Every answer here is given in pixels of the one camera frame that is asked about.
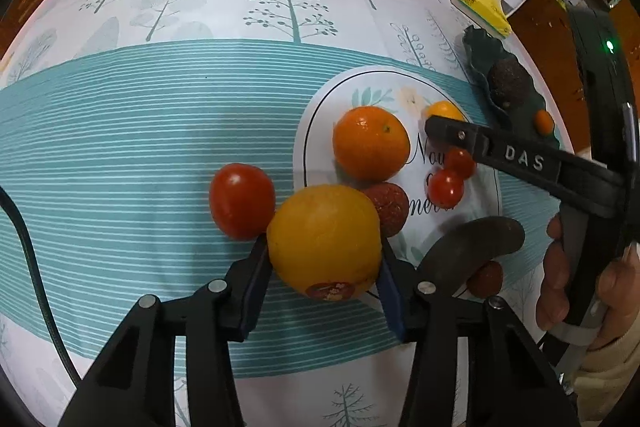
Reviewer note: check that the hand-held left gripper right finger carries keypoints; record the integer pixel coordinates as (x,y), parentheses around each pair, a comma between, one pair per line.
(392,299)

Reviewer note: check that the dark green wavy plate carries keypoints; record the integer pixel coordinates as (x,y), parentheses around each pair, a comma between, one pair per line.
(480,57)

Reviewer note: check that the tree print tablecloth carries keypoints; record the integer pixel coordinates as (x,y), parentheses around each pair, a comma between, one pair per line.
(150,107)

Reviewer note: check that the large red tomato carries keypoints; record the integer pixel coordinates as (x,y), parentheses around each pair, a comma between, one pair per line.
(242,199)

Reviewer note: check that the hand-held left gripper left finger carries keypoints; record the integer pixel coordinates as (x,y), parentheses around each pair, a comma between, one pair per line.
(255,288)

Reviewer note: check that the yellow tissue box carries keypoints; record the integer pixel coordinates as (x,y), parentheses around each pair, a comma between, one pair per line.
(482,7)

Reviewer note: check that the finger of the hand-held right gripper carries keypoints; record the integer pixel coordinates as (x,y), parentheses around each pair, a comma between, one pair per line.
(520,157)

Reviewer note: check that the person's right hand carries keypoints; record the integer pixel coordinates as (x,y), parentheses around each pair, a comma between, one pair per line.
(552,287)

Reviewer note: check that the small orange mandarin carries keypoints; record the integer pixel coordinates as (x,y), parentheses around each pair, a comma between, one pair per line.
(544,122)

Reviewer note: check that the large yellow orange with sticker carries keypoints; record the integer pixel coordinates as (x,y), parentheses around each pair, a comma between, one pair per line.
(325,237)

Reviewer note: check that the red cherry tomato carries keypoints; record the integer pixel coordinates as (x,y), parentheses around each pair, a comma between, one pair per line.
(462,162)
(446,188)

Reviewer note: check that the person's right forearm cream sleeve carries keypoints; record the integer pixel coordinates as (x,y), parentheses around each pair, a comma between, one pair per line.
(610,379)

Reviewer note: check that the small yellow fruit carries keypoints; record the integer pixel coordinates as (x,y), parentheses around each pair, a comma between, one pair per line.
(442,111)

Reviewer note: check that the large orange mandarin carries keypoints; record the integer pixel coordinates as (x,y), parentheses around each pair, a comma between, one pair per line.
(370,147)

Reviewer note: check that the dark avocado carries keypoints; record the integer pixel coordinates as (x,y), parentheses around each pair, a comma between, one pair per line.
(509,83)

